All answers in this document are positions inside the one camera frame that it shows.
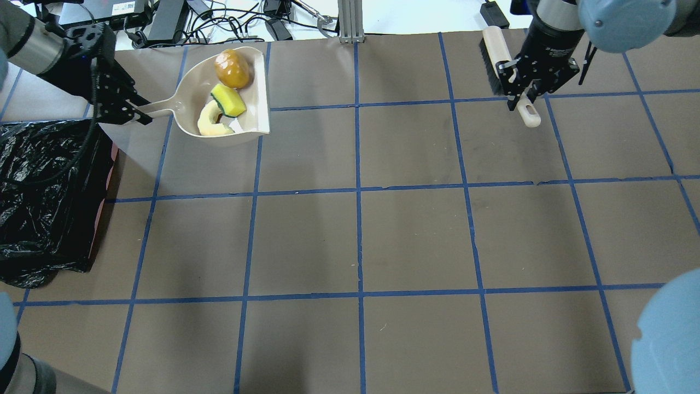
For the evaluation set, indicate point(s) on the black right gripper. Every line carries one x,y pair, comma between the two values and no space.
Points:
550,39

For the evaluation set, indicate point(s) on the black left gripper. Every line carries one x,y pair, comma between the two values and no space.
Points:
73,70

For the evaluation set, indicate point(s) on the beige hand brush black bristles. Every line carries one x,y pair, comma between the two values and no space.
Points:
503,78

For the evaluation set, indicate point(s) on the beige plastic dustpan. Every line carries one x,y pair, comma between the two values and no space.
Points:
193,93

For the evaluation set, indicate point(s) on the yellow green sponge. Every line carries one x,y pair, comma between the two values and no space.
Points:
228,100

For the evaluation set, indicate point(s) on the orange-brown bread roll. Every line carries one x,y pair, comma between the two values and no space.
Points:
232,69

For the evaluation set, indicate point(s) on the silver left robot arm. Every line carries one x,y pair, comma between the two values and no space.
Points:
33,46

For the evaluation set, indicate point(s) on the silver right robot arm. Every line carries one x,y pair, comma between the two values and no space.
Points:
664,359

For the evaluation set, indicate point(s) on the bin with black bag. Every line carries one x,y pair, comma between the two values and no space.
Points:
55,177

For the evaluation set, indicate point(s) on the black power adapter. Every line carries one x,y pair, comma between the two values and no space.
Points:
493,15

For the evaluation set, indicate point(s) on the black power brick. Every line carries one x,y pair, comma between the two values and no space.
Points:
168,23

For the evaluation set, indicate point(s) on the aluminium frame post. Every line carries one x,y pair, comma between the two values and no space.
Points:
350,21

